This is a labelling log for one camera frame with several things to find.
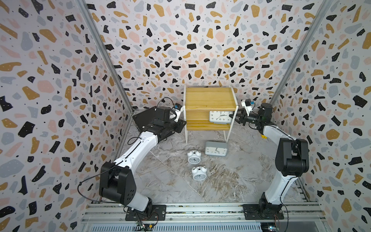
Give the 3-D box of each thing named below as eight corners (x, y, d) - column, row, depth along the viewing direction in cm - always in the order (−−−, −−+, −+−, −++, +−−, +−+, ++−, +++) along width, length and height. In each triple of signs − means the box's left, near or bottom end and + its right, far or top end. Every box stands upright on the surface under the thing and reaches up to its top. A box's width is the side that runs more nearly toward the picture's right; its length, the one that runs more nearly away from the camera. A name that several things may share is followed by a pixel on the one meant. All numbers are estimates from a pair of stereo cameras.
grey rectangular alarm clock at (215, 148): (205, 156, 97) (206, 149, 90) (204, 148, 101) (205, 141, 94) (225, 156, 98) (228, 149, 90) (224, 148, 101) (227, 141, 94)
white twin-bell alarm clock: (187, 164, 93) (187, 157, 86) (188, 157, 97) (187, 149, 89) (200, 164, 93) (201, 157, 86) (200, 157, 97) (201, 149, 89)
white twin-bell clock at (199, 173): (191, 180, 87) (191, 174, 79) (191, 172, 90) (191, 165, 82) (206, 180, 87) (207, 174, 79) (205, 172, 90) (206, 166, 82)
